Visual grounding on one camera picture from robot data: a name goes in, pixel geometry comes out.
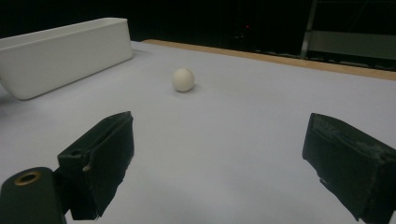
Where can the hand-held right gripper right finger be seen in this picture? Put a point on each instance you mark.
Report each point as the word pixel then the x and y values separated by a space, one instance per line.
pixel 351 161

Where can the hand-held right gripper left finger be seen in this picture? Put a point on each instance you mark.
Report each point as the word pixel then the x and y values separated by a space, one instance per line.
pixel 106 155

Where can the white plastic bin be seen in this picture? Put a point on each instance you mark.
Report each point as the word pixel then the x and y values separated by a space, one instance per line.
pixel 62 62

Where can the white ball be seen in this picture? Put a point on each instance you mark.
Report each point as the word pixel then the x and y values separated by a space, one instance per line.
pixel 183 80

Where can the grey metal stand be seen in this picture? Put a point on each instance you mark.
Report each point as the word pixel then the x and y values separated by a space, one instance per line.
pixel 342 43

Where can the white table mat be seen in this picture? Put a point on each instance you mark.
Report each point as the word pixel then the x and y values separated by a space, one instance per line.
pixel 233 124

